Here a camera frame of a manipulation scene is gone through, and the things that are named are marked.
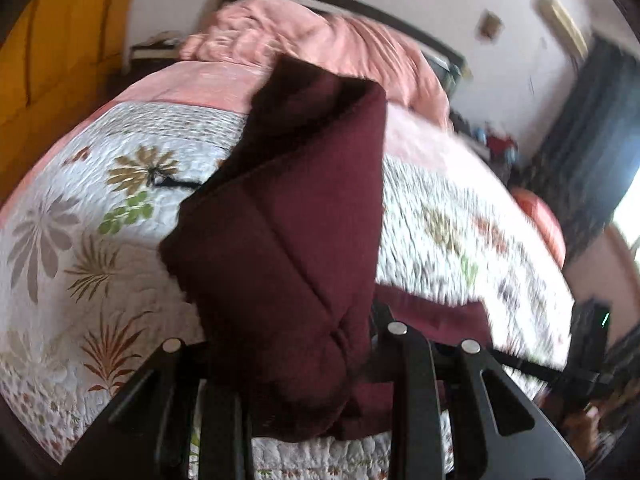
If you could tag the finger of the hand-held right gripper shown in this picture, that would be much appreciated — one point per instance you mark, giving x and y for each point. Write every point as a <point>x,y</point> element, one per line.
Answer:
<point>525,367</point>

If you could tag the pink bed sheet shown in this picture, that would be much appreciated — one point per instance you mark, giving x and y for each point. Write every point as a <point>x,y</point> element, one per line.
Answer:
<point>200,85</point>

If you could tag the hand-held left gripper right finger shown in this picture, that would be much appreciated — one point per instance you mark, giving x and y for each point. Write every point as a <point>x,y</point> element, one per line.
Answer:
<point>415,385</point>

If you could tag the orange cushion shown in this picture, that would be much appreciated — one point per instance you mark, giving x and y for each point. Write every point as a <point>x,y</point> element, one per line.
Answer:
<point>542,220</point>

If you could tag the person's right hand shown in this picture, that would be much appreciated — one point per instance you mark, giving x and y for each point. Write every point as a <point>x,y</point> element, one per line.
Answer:
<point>582,427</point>

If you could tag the beige wooden wall strip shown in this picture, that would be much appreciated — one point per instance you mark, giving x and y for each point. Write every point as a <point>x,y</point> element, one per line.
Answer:
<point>562,22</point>

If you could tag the maroon pants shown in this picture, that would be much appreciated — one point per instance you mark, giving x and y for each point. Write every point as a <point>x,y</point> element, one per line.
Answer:
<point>280,260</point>

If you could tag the light blue packet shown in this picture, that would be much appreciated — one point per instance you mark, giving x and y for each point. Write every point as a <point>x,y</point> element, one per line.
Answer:
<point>481,135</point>

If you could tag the pink crumpled blanket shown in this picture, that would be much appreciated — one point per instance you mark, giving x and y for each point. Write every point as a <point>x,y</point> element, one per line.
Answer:
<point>350,45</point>

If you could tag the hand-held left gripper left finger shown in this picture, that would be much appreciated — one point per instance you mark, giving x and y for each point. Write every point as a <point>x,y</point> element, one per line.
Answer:
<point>225,410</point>

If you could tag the small wall plate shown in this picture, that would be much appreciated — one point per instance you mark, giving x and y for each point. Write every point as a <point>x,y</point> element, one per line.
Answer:
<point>490,25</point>

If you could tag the floral quilt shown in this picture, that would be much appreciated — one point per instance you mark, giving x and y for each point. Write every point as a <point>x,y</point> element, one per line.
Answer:
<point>75,260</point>

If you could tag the dark red cloth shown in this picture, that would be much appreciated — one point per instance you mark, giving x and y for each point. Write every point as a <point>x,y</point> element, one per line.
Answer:
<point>500,145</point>

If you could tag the dark cluttered nightstand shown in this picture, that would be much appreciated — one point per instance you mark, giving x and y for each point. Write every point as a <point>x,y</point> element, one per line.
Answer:
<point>470,127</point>

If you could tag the dark curtain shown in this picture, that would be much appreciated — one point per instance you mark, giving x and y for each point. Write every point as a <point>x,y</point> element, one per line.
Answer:
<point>585,160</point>

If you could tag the dark headboard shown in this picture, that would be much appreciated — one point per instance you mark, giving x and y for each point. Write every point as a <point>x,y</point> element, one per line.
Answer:
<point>350,5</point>

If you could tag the wooden wardrobe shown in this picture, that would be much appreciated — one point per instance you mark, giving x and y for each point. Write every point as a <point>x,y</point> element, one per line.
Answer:
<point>60,60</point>

